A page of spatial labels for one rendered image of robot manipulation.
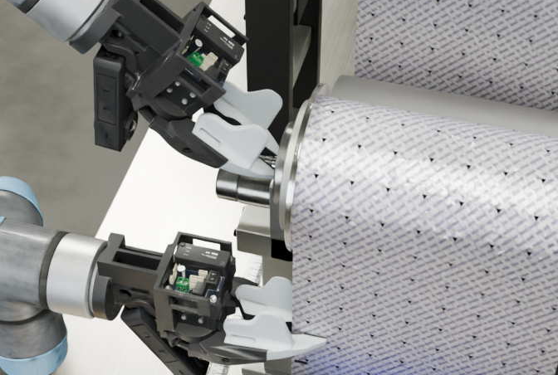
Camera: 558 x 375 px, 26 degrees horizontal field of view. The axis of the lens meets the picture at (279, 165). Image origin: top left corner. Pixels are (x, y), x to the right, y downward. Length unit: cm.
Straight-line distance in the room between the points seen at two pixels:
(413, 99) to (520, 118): 10
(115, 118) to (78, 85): 198
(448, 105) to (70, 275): 38
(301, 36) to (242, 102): 42
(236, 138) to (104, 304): 21
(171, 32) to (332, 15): 80
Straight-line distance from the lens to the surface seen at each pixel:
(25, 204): 132
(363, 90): 113
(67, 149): 287
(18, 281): 114
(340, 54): 169
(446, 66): 117
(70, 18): 97
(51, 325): 122
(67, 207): 274
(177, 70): 97
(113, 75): 101
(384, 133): 98
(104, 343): 136
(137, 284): 110
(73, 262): 112
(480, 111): 112
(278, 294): 111
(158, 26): 97
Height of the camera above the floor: 199
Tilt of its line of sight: 46 degrees down
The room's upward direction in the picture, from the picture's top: straight up
